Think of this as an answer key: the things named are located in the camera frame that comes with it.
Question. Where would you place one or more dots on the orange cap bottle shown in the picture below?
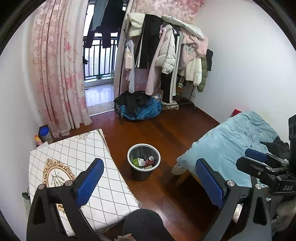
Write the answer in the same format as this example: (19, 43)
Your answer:
(38, 140)

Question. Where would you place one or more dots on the pink floral curtain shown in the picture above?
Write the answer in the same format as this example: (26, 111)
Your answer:
(57, 56)

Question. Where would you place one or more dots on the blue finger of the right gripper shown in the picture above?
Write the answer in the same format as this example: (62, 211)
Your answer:
(256, 155)
(259, 169)

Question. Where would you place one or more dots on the pink coat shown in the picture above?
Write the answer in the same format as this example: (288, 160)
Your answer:
(191, 48)

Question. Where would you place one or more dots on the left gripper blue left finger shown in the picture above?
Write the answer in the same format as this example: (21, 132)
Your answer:
(86, 182)

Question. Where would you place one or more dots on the black trousers knee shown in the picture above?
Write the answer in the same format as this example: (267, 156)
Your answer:
(145, 224)

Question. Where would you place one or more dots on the green cardboard box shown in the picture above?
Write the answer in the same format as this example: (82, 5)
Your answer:
(139, 162)

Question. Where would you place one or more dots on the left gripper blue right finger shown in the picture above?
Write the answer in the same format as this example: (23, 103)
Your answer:
(212, 181)

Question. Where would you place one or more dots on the white round trash bin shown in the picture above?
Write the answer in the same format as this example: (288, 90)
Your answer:
(143, 151)

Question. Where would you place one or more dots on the red bed sheet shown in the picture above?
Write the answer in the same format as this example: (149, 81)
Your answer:
(235, 112)

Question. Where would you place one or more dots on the blue lid jar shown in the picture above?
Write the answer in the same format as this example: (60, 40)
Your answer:
(45, 134)

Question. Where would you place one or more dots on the black clothes rack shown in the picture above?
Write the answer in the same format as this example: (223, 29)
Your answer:
(122, 84)

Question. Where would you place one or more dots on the blue clothes pile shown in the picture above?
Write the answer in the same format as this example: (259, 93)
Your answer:
(137, 106)

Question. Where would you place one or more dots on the light blue blanket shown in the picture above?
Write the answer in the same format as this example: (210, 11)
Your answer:
(223, 145)

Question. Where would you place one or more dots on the white puffer jacket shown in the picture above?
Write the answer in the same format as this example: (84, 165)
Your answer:
(166, 52)

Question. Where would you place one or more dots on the white diamond pattern tablecloth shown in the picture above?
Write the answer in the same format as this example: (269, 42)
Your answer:
(53, 169)

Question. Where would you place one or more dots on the black balcony railing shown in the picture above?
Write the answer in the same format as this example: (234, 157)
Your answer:
(99, 62)

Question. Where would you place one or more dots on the red cola can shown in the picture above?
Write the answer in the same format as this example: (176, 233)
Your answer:
(150, 160)

